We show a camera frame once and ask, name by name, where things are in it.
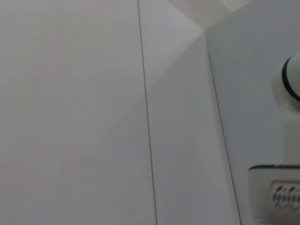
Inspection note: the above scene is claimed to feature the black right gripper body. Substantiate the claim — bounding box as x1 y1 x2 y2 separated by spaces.
248 165 300 171

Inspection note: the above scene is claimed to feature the silver vented wrist camera box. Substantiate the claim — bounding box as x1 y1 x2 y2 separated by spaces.
247 167 300 225

